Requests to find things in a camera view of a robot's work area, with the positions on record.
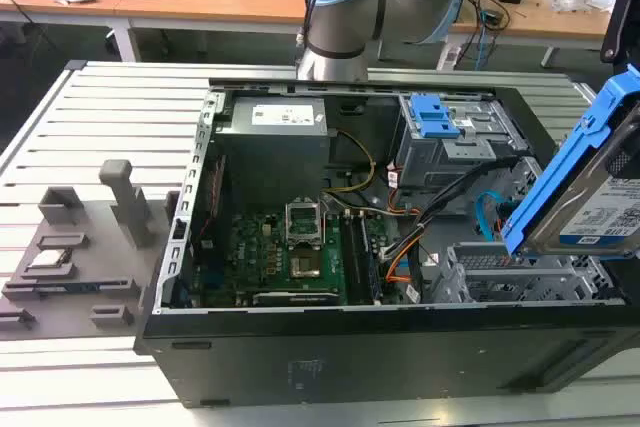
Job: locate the hard disk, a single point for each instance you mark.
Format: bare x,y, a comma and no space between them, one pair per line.
575,157

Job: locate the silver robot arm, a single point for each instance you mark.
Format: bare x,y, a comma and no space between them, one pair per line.
340,22

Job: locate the grey metal disk bay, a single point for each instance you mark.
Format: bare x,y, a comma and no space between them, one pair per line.
500,277

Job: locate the black RAM slot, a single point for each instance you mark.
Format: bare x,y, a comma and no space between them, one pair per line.
370,262
352,257

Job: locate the black expansion slot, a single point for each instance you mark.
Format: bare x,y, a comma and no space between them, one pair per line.
295,298

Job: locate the white power strip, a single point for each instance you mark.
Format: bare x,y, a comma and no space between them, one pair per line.
448,57

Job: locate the blue cage latch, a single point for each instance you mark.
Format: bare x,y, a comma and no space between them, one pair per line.
432,119

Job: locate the grey drive cage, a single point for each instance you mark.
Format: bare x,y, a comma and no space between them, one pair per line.
430,162

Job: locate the grey power supply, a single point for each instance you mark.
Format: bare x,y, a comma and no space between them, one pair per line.
275,147

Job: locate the CPU socket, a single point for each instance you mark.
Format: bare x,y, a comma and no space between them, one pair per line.
305,268

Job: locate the black PC case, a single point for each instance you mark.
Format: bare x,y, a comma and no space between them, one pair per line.
350,357

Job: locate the green motherboard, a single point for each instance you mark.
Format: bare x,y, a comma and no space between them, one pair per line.
250,252

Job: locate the grey parts rack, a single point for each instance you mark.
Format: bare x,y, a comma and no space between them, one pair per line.
100,257

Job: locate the dark RAM stick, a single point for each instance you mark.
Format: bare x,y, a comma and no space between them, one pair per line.
75,288

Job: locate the silver CPU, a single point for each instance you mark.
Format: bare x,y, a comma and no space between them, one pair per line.
47,258

